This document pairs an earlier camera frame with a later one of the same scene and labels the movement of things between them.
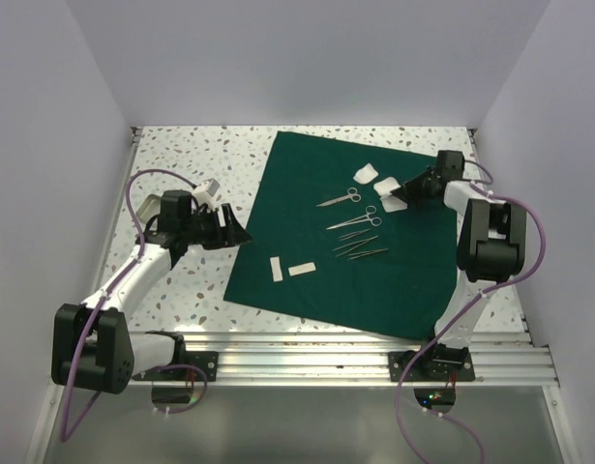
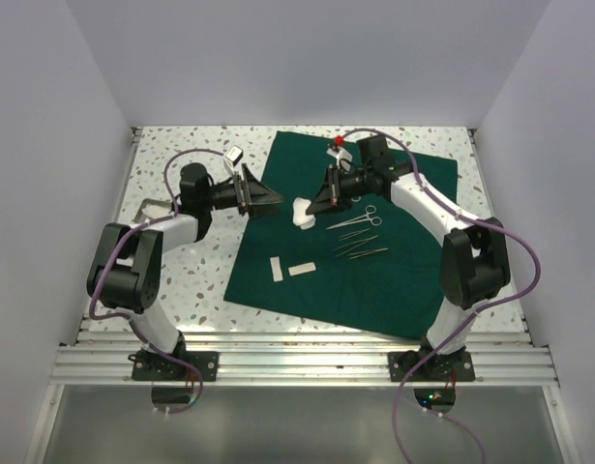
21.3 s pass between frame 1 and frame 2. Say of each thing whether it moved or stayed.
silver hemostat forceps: stayed
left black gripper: moved
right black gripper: moved
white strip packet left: stayed
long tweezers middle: stayed
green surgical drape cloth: stayed
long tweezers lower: stayed
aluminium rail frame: stayed
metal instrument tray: stayed
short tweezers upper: stayed
